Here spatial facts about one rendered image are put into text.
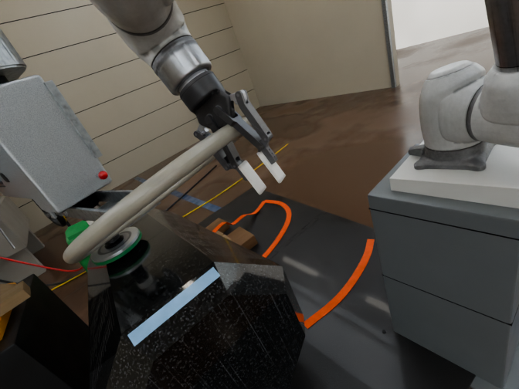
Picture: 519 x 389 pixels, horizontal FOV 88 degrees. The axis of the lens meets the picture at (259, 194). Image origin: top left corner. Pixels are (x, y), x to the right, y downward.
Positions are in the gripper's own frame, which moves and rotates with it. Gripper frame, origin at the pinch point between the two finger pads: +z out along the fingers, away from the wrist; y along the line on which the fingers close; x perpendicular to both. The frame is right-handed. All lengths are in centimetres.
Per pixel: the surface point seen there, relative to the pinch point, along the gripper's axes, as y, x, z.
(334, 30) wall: 23, -533, -65
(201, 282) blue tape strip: 47, -6, 20
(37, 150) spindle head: 68, -8, -45
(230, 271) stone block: 43, -15, 25
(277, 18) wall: 103, -586, -161
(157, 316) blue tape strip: 55, 7, 18
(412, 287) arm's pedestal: 4, -42, 75
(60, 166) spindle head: 70, -11, -38
